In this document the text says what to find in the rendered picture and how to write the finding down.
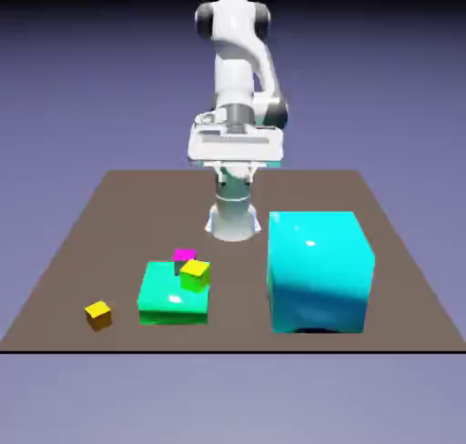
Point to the large cyan box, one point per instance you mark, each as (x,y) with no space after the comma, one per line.
(320,269)

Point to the small yellow cube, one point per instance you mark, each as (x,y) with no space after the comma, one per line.
(98,314)

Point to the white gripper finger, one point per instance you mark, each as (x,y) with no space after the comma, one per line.
(250,173)
(221,173)

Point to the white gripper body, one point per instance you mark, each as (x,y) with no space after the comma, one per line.
(236,146)

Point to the small yellow-green cube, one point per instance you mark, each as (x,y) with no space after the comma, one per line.
(195,274)

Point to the large green box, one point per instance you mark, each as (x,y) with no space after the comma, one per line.
(171,298)

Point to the small magenta cube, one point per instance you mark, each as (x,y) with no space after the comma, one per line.
(184,254)

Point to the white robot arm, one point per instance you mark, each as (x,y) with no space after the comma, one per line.
(233,51)

